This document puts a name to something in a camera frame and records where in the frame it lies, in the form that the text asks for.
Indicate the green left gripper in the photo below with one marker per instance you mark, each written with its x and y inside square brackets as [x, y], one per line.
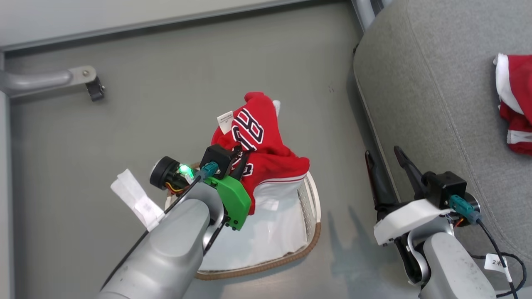
[232, 199]

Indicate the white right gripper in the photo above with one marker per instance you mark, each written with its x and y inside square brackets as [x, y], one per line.
[409, 220]

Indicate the red jersey with number print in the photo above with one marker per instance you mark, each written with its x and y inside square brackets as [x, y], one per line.
[266, 145]

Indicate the red garment with white trim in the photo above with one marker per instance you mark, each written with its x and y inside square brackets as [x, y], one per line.
[517, 104]

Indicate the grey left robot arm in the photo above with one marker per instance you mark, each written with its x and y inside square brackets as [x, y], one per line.
[166, 253]

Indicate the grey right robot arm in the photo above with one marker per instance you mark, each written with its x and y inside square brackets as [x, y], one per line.
[453, 265]

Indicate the grey fabric sofa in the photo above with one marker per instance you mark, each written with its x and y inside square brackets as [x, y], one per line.
[436, 91]

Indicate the white laundry basket brown rim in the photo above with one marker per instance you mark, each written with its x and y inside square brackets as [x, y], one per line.
[309, 232]

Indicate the grey curved partition foot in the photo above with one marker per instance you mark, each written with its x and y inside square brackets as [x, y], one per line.
[365, 12]

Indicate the black caster wheel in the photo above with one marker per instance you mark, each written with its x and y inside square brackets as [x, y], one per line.
[96, 89]

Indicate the grey partition foot with plate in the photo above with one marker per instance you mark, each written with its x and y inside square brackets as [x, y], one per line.
[41, 81]

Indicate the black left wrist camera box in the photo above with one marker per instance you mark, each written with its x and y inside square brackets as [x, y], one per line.
[218, 160]

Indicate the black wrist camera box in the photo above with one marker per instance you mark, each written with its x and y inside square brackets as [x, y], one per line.
[447, 187]
[218, 160]

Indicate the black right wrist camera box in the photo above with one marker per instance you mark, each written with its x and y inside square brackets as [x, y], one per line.
[447, 187]

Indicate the grey partition bottom rail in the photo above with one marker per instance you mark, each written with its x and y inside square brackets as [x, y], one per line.
[124, 25]

